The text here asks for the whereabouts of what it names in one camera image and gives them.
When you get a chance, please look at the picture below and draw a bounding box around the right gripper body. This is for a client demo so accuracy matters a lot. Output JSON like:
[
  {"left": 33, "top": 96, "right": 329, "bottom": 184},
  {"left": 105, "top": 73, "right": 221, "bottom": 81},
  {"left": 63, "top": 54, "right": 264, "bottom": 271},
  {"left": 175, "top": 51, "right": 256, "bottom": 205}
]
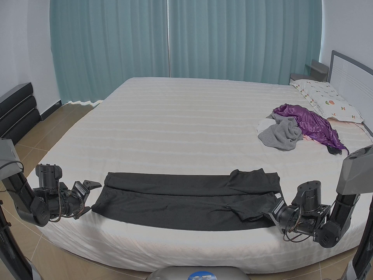
[{"left": 269, "top": 199, "right": 292, "bottom": 234}]

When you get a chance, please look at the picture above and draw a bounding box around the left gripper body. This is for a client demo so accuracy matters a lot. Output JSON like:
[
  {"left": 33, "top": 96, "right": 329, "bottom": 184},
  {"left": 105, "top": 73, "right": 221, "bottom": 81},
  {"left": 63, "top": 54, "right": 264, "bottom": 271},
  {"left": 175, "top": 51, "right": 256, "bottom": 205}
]
[{"left": 71, "top": 181, "right": 90, "bottom": 206}]

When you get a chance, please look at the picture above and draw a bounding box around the black T-shirt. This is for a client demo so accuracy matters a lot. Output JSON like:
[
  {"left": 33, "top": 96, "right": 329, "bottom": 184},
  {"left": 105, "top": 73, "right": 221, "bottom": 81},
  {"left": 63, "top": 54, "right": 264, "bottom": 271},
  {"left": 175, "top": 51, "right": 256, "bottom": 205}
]
[{"left": 91, "top": 169, "right": 282, "bottom": 232}]

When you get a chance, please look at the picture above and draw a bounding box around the bed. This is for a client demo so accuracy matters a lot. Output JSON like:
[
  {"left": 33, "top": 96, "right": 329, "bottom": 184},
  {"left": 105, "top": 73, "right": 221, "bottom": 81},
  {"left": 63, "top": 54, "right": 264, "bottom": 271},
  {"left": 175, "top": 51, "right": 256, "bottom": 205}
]
[{"left": 38, "top": 50, "right": 373, "bottom": 273}]

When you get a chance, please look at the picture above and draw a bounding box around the grey garment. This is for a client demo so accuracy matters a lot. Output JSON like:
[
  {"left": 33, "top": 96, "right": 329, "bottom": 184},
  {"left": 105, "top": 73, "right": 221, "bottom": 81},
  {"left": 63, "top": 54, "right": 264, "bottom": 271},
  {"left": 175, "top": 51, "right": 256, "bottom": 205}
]
[{"left": 258, "top": 114, "right": 303, "bottom": 151}]

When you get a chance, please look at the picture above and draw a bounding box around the small black garment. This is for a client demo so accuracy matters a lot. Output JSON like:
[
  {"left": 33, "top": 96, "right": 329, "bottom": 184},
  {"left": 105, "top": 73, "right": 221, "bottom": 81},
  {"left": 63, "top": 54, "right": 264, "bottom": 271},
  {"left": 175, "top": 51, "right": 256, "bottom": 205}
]
[{"left": 326, "top": 145, "right": 344, "bottom": 157}]

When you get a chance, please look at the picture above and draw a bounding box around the white garment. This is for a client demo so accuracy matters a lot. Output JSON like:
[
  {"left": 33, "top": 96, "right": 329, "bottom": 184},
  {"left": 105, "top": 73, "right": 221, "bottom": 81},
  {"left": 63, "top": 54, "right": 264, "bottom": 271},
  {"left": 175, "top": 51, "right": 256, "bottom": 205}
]
[{"left": 256, "top": 118, "right": 277, "bottom": 133}]

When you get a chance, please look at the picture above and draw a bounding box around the purple garment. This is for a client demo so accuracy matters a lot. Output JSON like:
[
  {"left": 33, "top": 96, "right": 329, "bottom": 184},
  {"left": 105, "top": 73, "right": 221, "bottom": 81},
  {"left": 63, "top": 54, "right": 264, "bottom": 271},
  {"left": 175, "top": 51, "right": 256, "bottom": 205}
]
[{"left": 272, "top": 104, "right": 349, "bottom": 151}]

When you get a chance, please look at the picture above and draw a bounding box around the black chest of drawers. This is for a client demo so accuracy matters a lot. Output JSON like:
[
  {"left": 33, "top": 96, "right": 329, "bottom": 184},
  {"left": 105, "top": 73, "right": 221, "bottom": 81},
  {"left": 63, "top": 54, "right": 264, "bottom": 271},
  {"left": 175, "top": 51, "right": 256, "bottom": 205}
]
[{"left": 0, "top": 82, "right": 41, "bottom": 141}]

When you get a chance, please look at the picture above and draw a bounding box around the white printed pillow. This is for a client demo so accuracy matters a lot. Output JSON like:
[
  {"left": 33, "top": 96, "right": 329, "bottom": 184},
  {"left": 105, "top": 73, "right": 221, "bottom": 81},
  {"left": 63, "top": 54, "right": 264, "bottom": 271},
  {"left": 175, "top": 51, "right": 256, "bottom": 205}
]
[{"left": 291, "top": 79, "right": 365, "bottom": 124}]

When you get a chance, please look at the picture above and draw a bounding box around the blue-green curtain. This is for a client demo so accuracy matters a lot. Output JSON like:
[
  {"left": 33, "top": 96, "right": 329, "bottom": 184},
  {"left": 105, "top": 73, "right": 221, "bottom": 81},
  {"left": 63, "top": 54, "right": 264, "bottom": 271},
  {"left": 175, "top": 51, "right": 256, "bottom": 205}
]
[
  {"left": 167, "top": 0, "right": 322, "bottom": 85},
  {"left": 50, "top": 0, "right": 171, "bottom": 104}
]

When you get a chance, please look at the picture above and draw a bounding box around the grey bedside table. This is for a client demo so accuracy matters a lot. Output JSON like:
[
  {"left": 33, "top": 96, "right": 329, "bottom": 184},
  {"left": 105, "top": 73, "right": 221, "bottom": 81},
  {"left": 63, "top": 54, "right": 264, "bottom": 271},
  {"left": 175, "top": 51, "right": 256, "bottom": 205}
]
[{"left": 289, "top": 59, "right": 330, "bottom": 82}]

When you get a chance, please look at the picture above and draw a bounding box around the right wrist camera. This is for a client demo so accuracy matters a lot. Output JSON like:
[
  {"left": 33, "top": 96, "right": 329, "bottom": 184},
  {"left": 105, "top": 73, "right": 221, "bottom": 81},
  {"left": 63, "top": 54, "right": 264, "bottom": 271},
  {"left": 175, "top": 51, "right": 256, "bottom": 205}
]
[{"left": 296, "top": 180, "right": 322, "bottom": 212}]

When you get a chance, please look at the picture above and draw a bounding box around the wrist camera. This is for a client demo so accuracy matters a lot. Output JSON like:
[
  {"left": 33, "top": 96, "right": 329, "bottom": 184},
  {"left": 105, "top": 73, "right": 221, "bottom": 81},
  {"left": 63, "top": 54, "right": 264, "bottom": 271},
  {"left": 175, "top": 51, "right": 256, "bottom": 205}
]
[
  {"left": 35, "top": 164, "right": 63, "bottom": 189},
  {"left": 296, "top": 180, "right": 322, "bottom": 212}
]

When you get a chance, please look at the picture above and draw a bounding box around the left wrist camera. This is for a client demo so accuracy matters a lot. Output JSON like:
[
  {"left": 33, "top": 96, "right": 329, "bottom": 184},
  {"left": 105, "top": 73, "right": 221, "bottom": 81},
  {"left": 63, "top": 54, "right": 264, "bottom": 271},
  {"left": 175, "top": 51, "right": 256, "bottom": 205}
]
[{"left": 35, "top": 164, "right": 63, "bottom": 189}]

